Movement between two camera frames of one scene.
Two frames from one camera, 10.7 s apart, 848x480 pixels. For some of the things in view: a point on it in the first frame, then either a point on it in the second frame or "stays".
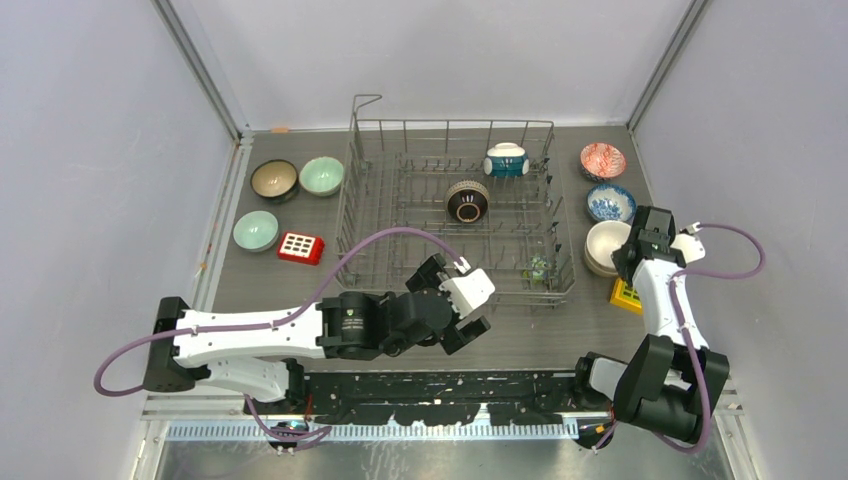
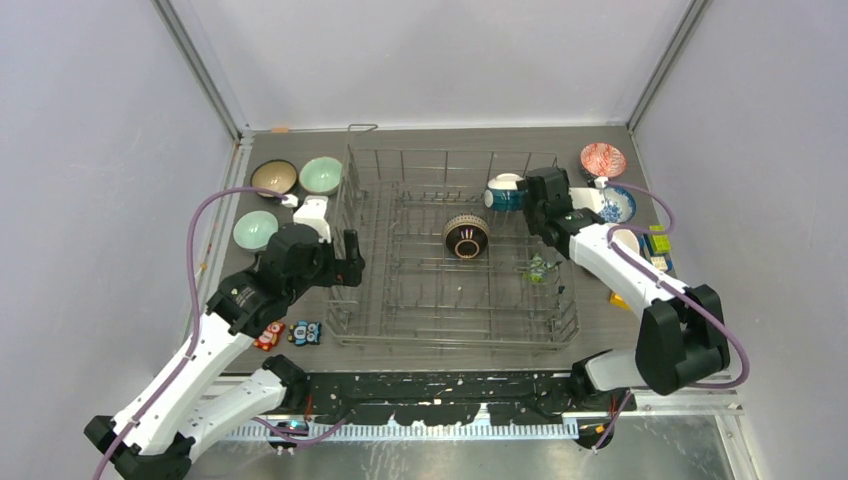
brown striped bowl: (467, 200) -> (466, 235)
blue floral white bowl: (610, 202) stays
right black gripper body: (616, 256) -> (531, 212)
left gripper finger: (429, 275) -> (349, 270)
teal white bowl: (506, 160) -> (503, 194)
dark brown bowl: (275, 181) stays
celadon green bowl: (256, 231) stays
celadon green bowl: (321, 176) stays
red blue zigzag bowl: (602, 161) stays
